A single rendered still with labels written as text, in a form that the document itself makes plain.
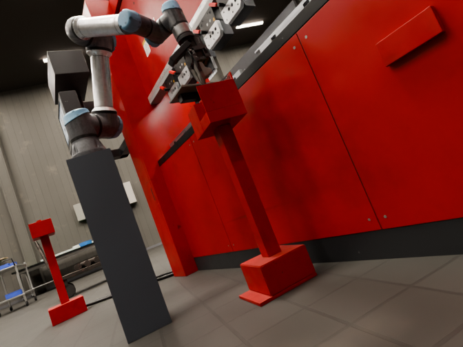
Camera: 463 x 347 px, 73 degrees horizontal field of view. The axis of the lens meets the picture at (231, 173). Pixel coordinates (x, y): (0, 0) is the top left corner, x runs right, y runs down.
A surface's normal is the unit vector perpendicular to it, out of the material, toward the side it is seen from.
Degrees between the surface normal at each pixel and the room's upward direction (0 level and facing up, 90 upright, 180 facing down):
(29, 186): 90
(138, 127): 90
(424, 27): 90
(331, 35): 90
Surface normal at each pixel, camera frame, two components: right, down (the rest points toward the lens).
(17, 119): 0.29, -0.21
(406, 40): -0.79, 0.25
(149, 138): 0.49, -0.28
